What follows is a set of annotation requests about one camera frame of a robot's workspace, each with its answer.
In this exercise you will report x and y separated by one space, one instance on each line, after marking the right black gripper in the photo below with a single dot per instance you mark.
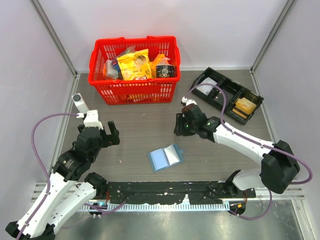
178 129

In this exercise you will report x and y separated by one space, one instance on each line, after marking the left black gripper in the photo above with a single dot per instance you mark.
113 138

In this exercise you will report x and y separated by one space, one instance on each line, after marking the blue card holder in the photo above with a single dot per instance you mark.
165 157

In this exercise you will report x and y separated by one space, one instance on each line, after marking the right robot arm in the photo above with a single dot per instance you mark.
277 165

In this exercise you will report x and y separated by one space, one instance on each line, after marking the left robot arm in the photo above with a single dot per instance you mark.
50 211

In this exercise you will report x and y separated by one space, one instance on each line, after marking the white cards stack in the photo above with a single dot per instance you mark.
207 87

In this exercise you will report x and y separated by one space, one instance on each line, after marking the gold cards stack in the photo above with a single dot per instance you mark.
244 107

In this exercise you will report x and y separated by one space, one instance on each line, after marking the red plastic shopping basket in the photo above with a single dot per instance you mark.
116 91

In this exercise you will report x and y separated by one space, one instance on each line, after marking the white bottle grey cap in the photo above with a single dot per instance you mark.
80 103

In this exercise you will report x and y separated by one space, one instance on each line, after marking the black round tin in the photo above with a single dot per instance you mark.
165 71

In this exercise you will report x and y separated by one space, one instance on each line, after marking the grey small box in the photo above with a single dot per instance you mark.
109 71

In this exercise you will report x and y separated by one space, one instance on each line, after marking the orange snack bag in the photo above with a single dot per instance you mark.
160 59

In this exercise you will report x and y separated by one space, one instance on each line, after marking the yellow chips bag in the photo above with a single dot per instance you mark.
135 65

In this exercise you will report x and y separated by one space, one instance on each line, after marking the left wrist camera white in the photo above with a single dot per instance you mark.
90 119

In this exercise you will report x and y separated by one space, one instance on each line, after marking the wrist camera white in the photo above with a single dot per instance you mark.
90 119
187 101

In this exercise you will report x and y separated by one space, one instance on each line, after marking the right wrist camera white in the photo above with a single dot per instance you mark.
187 101

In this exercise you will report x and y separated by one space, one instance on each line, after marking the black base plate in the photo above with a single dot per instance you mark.
171 192

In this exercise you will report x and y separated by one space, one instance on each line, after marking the slotted cable duct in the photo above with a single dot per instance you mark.
183 207

